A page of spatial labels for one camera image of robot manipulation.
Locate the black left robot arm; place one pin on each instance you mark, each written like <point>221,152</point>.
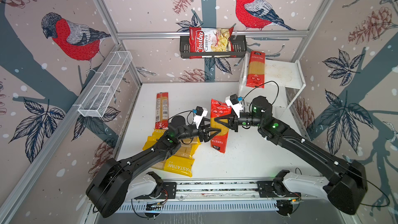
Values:
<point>109,187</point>

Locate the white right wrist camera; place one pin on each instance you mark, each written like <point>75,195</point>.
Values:
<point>234,102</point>

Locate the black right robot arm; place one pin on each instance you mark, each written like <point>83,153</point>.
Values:
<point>340,182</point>

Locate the red spaghetti bag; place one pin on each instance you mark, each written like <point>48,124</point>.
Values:
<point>162,110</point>
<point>219,142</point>
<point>256,69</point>

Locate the white two-tier shelf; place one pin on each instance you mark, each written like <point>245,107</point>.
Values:
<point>284,83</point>

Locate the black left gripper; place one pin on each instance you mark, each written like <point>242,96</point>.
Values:
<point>201,135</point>

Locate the yellow pasta bag top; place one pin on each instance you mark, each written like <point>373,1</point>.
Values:
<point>189,143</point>

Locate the red cassava chips bag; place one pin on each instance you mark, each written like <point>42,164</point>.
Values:
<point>210,40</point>

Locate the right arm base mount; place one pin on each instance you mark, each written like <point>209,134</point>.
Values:
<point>271,189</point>

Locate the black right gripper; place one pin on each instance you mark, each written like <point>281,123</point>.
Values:
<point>232,122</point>

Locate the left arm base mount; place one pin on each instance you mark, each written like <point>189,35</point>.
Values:
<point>167,191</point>

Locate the black wall basket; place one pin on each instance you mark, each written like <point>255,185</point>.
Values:
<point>238,45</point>

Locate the yellow pasta bag middle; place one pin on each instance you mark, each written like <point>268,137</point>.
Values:
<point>187,151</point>

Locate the white wire mesh basket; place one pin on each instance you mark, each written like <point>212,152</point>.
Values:
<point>99,97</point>

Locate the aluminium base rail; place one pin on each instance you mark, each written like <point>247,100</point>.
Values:
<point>214,189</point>

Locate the yellow Pastatime pasta bag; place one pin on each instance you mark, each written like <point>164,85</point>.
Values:
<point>177,165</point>

